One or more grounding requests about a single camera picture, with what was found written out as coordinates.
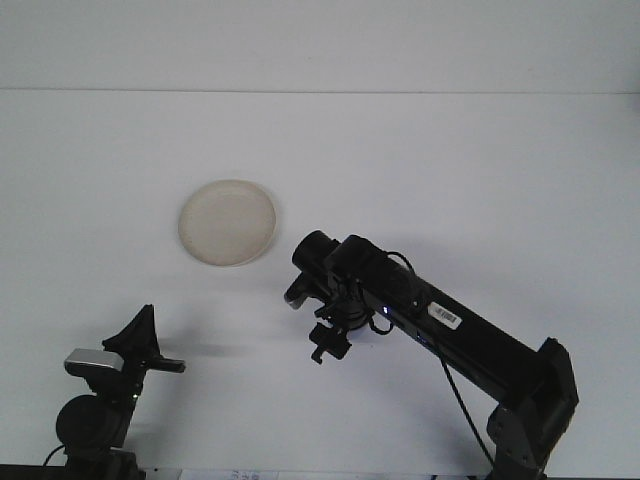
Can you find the pale round plate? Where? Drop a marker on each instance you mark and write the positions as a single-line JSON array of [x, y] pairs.
[[227, 222]]

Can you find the gripper's grey camera box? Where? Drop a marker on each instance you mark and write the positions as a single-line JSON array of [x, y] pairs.
[[297, 295], [95, 359]]

